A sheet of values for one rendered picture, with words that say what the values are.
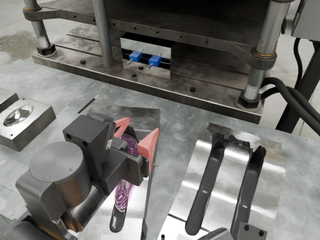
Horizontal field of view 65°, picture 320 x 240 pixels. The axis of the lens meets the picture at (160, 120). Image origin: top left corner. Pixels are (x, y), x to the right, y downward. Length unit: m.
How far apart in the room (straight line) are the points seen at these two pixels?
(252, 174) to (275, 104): 1.87
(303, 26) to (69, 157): 1.01
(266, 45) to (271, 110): 1.53
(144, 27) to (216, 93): 0.45
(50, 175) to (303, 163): 0.88
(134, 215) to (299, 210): 0.50
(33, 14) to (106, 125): 1.26
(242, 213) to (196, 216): 0.12
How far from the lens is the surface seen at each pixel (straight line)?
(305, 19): 1.14
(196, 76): 1.33
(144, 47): 1.27
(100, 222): 0.75
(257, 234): 0.51
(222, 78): 1.35
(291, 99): 1.06
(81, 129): 0.32
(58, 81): 1.36
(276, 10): 0.99
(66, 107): 1.18
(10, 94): 1.25
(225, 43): 1.13
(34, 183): 0.29
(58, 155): 0.31
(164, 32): 1.20
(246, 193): 0.77
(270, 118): 2.42
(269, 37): 1.03
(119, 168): 0.37
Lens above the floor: 1.52
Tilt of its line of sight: 44 degrees down
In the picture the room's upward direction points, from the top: straight up
